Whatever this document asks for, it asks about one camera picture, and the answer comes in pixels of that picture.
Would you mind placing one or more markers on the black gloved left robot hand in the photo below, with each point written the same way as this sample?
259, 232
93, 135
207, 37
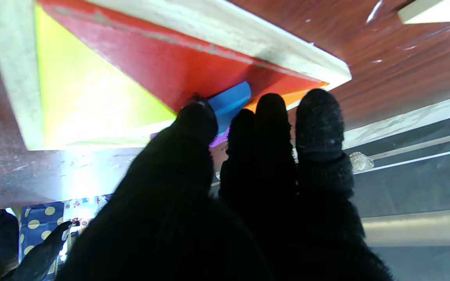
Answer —
193, 218

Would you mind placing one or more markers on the yellow large tangram triangle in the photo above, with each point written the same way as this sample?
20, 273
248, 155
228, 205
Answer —
84, 93

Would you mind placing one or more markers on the dark brown leather sofa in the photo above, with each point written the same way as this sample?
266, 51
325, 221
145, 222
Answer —
420, 234

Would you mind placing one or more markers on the wooden square puzzle tray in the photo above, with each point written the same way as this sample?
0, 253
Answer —
10, 78

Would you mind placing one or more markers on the long black decorative tray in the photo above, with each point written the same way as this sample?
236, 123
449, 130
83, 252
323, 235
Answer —
436, 134

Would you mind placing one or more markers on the natural wood small tangram triangle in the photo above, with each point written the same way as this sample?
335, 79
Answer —
440, 11

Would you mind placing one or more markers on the blue polka dot cloth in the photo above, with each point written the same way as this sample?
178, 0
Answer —
39, 222

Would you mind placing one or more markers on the orange tangram parallelogram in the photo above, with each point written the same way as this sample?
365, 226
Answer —
293, 96

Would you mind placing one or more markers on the red large tangram triangle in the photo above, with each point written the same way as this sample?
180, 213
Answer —
162, 58

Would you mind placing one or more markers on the marble coffee table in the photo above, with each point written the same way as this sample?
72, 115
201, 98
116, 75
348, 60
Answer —
404, 121

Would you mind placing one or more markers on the purple medium tangram triangle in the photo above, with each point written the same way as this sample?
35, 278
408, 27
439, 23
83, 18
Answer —
219, 140

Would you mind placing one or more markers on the blue small tangram triangle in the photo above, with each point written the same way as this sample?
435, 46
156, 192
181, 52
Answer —
231, 101

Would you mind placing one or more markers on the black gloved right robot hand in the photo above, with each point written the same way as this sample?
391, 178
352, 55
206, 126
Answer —
41, 253

